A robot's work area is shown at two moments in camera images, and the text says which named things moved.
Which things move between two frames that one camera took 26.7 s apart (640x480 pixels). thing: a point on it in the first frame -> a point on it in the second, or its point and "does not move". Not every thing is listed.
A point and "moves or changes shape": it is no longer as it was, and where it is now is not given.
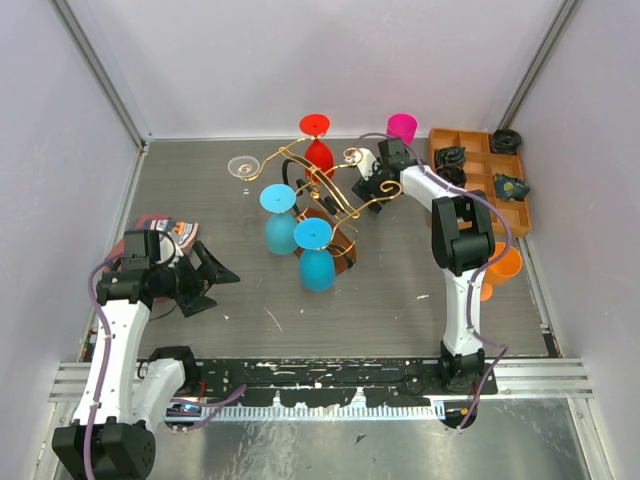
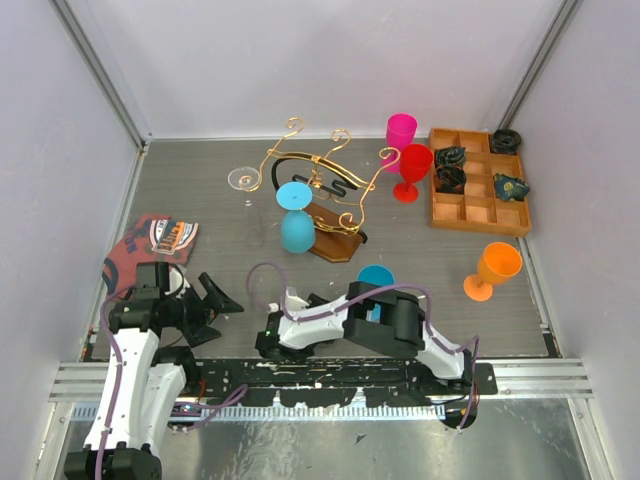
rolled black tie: [505, 141] does not move
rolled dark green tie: [450, 156] does not move
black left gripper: [210, 272] -> [198, 331]
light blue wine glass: [280, 226] -> [297, 227]
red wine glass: [317, 153] moves or changes shape
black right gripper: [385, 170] -> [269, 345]
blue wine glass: [316, 266] -> [379, 275]
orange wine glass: [501, 271] does not move
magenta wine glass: [402, 126] does not move
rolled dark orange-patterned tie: [455, 174] does not move
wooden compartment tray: [481, 166] does not move
